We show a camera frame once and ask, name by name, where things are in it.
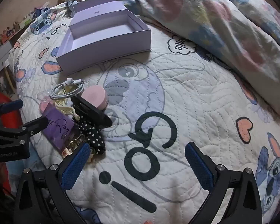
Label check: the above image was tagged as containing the red stool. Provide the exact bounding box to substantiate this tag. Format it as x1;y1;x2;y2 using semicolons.
0;91;24;196

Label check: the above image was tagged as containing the lavender gift box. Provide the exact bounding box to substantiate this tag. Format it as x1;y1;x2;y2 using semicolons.
55;0;152;76

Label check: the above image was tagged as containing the white printed quilted bedspread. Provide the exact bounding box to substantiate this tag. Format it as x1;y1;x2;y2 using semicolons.
13;16;280;224

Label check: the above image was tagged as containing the purple signed card packet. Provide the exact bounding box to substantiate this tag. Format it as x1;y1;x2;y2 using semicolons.
41;103;81;151

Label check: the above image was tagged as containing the metal charm keychain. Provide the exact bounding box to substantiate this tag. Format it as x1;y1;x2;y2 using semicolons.
62;135;94;164

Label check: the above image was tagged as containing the black polka dot scrunchie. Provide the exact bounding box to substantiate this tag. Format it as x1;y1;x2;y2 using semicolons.
78;115;106;155

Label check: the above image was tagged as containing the pink round case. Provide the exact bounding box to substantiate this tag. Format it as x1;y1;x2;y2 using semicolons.
80;85;109;110

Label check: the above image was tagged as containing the black hair clip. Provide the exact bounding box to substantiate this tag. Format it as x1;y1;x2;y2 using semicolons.
71;96;113;128

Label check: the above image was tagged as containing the small pink plastic item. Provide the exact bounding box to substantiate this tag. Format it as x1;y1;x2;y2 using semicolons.
37;91;52;112

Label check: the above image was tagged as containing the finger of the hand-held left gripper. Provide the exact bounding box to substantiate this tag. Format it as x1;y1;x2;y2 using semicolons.
0;117;49;146
0;99;24;124

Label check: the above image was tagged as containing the white drawer unit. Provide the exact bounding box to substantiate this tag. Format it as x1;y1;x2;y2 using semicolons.
0;43;13;75

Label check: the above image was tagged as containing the blue desktop organizer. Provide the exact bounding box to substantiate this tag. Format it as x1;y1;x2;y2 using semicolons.
33;6;47;18

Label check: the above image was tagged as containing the floral duvet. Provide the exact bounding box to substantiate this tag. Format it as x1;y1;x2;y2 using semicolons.
66;0;280;113

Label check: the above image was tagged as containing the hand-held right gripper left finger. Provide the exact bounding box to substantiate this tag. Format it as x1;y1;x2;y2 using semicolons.
13;142;91;224

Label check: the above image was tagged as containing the cream claw hair clip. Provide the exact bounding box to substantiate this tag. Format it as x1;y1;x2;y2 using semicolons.
55;99;81;122

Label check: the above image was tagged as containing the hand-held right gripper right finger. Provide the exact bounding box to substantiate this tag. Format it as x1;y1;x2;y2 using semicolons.
184;142;263;224

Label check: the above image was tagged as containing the white charging cable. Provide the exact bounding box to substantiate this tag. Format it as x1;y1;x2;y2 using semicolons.
49;77;85;99

